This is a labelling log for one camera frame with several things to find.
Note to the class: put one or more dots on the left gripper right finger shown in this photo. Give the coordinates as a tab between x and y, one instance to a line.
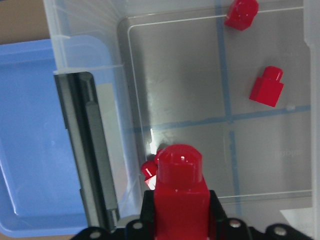
222	227

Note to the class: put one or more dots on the clear plastic storage box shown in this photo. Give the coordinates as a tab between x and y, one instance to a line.
170	72

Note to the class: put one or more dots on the red block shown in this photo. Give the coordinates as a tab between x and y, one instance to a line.
181	195
241	14
267	88

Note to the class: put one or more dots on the black box latch handle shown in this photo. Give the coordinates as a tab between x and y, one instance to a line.
82	117

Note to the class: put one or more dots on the blue plastic tray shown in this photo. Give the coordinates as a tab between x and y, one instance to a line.
39	184

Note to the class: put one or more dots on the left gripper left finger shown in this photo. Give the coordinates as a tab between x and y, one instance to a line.
143	228

